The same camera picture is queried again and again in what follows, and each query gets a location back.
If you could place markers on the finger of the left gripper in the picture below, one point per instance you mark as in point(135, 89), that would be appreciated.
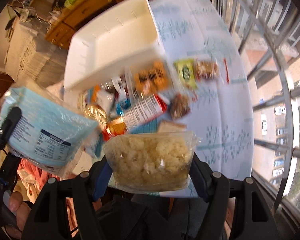
point(10, 124)

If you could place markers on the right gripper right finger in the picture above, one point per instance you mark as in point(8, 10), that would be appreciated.
point(214, 189)

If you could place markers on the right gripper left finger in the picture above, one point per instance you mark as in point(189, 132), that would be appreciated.
point(87, 188)

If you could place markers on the light blue snack bag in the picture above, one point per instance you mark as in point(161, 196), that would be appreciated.
point(49, 134)

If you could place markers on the clear bag rice puff snack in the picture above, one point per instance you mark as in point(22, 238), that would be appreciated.
point(151, 162)

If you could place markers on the walnut date packet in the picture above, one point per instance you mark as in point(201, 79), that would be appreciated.
point(180, 106)
point(206, 70)

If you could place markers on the red white cracker pack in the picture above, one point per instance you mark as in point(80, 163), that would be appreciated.
point(144, 111)

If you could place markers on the person left hand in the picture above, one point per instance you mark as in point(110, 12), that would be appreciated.
point(22, 210)

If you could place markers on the white lace covered furniture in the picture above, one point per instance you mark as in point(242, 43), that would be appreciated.
point(30, 55)

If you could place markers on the orange snack packet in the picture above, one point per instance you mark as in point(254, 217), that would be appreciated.
point(113, 128)

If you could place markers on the wooden desk with drawers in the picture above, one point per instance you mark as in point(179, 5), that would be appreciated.
point(72, 19)

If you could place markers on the green pineapple cake packet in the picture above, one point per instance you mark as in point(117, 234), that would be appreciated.
point(185, 71)

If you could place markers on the orange puff balls snack bag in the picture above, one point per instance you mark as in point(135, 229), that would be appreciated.
point(152, 79)

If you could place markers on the white plastic bin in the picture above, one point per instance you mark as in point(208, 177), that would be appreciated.
point(123, 36)

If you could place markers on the tree print tablecloth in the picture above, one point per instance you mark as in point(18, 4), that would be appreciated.
point(221, 115)

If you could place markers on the metal window bars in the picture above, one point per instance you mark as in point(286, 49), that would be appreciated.
point(267, 33)

